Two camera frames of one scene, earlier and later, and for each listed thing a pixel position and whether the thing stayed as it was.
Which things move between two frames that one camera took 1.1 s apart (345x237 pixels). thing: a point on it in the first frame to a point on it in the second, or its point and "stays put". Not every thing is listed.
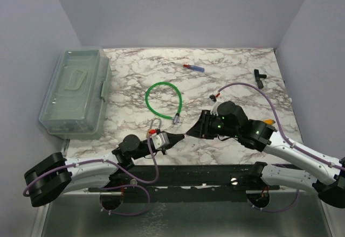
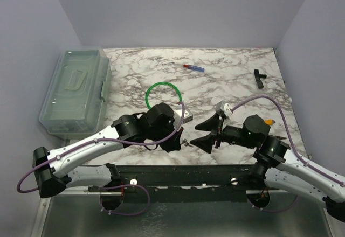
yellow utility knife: (269, 122) stays put
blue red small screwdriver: (194, 68) stays put
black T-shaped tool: (257, 76) stays put
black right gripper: (201, 128) to (205, 143)
